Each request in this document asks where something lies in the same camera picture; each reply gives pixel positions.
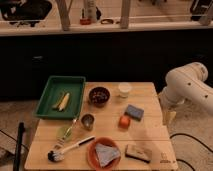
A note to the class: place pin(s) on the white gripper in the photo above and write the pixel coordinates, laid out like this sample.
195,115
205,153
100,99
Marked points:
168,113

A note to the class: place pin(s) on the white plastic cup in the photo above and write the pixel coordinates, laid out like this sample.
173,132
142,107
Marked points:
124,89

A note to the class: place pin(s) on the blue sponge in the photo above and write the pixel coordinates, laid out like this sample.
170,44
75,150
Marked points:
134,112

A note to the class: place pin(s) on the small metal cup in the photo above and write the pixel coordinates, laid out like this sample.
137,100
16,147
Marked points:
87,121

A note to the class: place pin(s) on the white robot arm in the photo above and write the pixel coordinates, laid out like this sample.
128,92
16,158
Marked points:
185,82

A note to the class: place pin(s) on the black pole left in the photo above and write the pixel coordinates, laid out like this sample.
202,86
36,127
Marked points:
17,158

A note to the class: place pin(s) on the dark purple bowl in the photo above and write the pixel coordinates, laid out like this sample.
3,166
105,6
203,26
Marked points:
99,96

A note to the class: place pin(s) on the orange apple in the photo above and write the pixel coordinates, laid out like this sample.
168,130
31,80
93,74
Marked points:
124,122

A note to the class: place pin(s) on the grey folded cloth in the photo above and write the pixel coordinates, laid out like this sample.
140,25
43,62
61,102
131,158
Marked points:
106,154

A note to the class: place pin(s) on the yellow corn cob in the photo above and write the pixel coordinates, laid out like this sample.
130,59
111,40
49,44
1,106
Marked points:
62,102

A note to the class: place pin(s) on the green plastic tray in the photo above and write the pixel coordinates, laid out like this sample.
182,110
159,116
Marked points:
55,87

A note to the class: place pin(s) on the white dish brush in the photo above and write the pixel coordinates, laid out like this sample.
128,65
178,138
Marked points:
58,155

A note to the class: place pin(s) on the orange plate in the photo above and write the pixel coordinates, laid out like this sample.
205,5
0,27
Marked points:
92,156

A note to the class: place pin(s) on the brown board eraser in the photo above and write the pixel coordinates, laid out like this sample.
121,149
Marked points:
138,153

